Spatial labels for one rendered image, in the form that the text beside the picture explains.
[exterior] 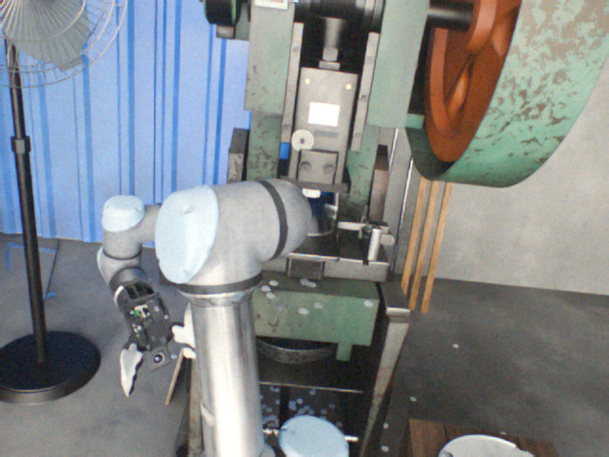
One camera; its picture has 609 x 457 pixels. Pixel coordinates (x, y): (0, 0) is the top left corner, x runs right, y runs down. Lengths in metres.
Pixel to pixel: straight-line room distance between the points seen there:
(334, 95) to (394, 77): 0.15
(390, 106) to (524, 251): 1.93
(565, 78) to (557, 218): 2.02
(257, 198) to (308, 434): 0.41
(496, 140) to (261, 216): 0.61
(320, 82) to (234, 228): 0.71
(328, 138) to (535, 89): 0.51
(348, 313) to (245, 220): 0.74
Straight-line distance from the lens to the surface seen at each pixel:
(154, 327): 0.96
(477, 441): 1.43
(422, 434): 1.44
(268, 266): 1.38
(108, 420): 1.89
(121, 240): 1.03
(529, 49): 1.04
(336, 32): 1.31
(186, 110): 2.59
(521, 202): 2.94
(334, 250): 1.23
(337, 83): 1.29
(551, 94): 1.09
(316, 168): 1.31
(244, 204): 0.66
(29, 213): 1.81
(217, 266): 0.65
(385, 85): 1.26
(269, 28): 1.24
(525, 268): 3.13
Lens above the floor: 1.31
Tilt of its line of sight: 23 degrees down
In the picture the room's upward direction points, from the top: 8 degrees clockwise
